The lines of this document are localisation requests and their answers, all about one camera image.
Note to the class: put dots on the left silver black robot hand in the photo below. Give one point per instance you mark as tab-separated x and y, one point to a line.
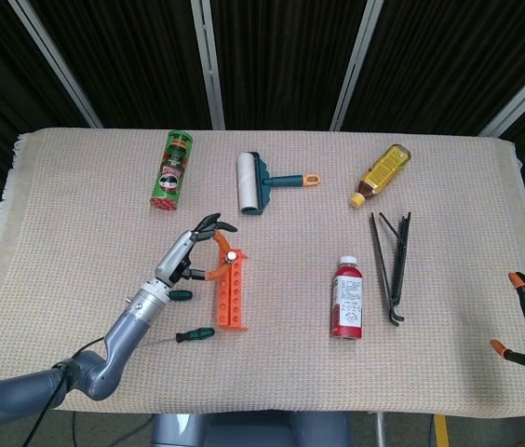
174	256

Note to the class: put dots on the black metal precision screwdriver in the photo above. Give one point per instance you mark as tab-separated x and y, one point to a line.
232	255

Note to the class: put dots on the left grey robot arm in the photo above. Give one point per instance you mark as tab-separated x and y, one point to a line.
123	335

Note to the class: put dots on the orange screwdriver holder rack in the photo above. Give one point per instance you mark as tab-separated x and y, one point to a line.
234	302

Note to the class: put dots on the green Pringles can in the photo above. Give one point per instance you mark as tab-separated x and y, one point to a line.
171	172

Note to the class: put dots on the teal lint roller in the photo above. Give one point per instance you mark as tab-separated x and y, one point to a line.
248	181

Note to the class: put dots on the black tongs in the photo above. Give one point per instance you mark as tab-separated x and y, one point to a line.
399	270

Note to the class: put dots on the beige woven tablecloth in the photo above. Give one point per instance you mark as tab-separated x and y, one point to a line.
290	372

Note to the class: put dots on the red juice bottle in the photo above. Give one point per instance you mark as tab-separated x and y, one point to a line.
347	302

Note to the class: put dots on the white metal table leg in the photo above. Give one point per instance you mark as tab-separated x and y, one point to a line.
381	430

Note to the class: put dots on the grey robot torso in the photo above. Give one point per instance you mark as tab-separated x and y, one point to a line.
244	433

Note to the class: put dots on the yellow tea bottle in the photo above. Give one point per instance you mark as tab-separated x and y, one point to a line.
381	174

